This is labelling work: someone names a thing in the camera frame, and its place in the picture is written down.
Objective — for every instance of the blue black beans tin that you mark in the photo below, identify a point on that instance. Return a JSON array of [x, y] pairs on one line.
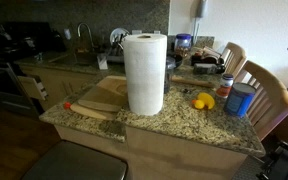
[[239, 100]]

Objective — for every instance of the dark blue bowl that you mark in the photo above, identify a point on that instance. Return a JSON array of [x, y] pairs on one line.
[[178, 60]]

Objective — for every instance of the light wooden slatted chair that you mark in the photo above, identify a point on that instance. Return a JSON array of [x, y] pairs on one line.
[[235, 56], [270, 96]]

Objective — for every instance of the orange pill bottle white cap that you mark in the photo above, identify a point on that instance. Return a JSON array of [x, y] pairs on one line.
[[224, 89]]

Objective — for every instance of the brown snack bag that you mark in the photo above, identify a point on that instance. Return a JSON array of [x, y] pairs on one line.
[[208, 53]]

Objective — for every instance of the dark grey flat case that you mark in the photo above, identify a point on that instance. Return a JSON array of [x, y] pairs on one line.
[[207, 69]]

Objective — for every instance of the yellow lemon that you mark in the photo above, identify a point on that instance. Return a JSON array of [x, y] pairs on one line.
[[206, 100]]

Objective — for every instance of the nut jar blue lid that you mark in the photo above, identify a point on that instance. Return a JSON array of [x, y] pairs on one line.
[[183, 43]]

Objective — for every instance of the black equipment base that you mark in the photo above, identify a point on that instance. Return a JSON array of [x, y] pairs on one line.
[[284, 163]]

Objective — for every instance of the clear plastic cup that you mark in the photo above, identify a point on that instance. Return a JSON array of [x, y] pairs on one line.
[[169, 76]]

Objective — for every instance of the white paper towel roll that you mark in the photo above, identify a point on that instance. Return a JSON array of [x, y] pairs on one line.
[[145, 73]]

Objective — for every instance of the white round plate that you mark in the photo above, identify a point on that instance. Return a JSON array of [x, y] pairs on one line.
[[118, 35]]

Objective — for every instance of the small white box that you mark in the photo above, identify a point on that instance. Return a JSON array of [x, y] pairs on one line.
[[102, 61]]

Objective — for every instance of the dark wooden cutting board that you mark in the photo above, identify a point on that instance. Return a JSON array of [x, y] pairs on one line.
[[100, 98]]

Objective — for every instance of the metal kitchen faucet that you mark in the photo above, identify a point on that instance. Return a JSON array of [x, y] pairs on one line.
[[90, 35]]

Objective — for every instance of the light wooden cutting board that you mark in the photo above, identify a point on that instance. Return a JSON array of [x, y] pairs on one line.
[[90, 113]]

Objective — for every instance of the small red ball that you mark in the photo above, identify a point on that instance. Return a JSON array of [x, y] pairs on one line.
[[67, 105]]

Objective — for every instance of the light wooden open drawer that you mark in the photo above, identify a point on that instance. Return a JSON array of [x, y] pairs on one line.
[[32, 87]]

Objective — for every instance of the black kitchen stove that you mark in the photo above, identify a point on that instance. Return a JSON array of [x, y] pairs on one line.
[[4, 80]]

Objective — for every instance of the white wall outlet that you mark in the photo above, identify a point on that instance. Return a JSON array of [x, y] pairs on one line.
[[156, 32], [136, 32]]

